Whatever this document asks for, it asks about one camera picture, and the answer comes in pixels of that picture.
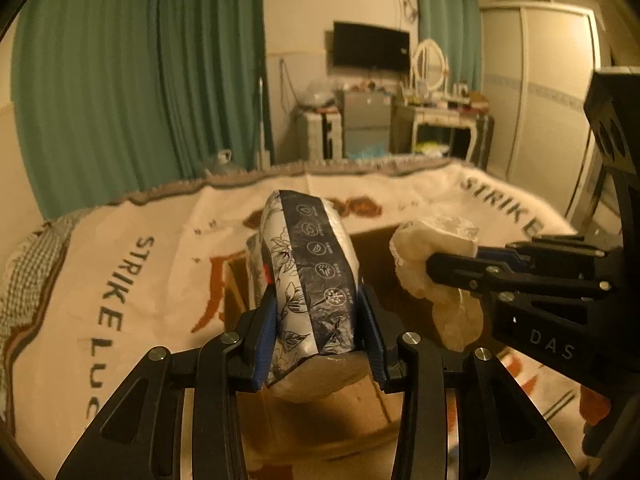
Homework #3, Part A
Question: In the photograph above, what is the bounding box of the clear plastic bag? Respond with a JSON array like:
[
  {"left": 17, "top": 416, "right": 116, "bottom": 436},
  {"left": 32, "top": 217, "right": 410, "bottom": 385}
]
[{"left": 298, "top": 79, "right": 335, "bottom": 108}]

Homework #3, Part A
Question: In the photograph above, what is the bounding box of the grey mini fridge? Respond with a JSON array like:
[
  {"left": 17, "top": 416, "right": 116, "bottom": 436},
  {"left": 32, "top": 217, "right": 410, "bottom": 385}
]
[{"left": 343, "top": 91, "right": 392, "bottom": 159}]

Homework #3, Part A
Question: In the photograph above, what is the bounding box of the black wall television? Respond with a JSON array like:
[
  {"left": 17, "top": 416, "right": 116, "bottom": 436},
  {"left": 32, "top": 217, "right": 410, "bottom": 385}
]
[{"left": 332, "top": 22, "right": 410, "bottom": 73}]

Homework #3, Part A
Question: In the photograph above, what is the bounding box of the checkered bed sheet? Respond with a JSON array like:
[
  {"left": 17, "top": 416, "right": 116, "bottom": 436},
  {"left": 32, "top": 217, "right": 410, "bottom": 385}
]
[{"left": 1, "top": 209, "right": 90, "bottom": 346}]

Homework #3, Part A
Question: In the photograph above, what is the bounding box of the white storage cabinet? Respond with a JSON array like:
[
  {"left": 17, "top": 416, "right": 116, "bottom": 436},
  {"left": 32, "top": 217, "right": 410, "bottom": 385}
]
[{"left": 295, "top": 112, "right": 343, "bottom": 162}]

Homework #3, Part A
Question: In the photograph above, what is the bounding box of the green curtain left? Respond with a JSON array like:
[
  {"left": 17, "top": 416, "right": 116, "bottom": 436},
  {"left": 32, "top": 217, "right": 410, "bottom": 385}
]
[{"left": 11, "top": 0, "right": 273, "bottom": 219}]

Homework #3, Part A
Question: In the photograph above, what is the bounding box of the floral tissue pack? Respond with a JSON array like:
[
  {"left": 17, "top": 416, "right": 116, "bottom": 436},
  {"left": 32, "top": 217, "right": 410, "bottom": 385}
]
[{"left": 246, "top": 190, "right": 369, "bottom": 403}]

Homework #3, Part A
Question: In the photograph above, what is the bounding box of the white dressing table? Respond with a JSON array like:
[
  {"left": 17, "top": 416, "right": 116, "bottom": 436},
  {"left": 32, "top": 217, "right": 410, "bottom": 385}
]
[{"left": 390, "top": 104, "right": 495, "bottom": 169}]

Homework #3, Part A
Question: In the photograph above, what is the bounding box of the white louvered wardrobe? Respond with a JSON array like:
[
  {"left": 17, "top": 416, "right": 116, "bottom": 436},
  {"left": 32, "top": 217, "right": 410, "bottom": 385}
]
[{"left": 480, "top": 1, "right": 601, "bottom": 219}]

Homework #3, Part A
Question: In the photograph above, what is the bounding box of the green curtain right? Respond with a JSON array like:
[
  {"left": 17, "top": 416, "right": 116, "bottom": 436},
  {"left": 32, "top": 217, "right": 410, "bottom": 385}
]
[{"left": 418, "top": 0, "right": 483, "bottom": 90}]

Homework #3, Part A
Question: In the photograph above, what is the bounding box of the green curtain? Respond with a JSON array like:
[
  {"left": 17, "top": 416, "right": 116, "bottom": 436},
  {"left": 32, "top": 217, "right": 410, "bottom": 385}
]
[
  {"left": 418, "top": 0, "right": 483, "bottom": 90},
  {"left": 11, "top": 0, "right": 273, "bottom": 219}
]

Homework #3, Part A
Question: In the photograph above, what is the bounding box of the beige strike lucky blanket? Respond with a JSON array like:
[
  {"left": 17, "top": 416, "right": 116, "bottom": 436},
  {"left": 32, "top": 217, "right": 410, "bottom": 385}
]
[{"left": 1, "top": 160, "right": 570, "bottom": 479}]

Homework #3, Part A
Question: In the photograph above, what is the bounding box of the white soft cloth bundle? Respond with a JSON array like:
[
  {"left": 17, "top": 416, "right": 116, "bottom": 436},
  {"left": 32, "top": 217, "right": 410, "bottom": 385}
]
[{"left": 390, "top": 216, "right": 484, "bottom": 352}]

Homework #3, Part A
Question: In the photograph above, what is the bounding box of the brown cardboard box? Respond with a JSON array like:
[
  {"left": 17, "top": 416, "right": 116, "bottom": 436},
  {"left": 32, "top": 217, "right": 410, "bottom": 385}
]
[{"left": 219, "top": 226, "right": 482, "bottom": 474}]

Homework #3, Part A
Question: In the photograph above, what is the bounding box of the clear water jug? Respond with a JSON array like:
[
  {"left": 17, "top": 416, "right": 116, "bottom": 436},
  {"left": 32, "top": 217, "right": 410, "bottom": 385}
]
[{"left": 202, "top": 150, "right": 242, "bottom": 177}]

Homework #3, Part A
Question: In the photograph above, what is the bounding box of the white oval vanity mirror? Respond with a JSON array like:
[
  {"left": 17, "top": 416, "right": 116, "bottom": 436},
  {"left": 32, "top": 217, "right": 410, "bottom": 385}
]
[{"left": 410, "top": 38, "right": 448, "bottom": 92}]

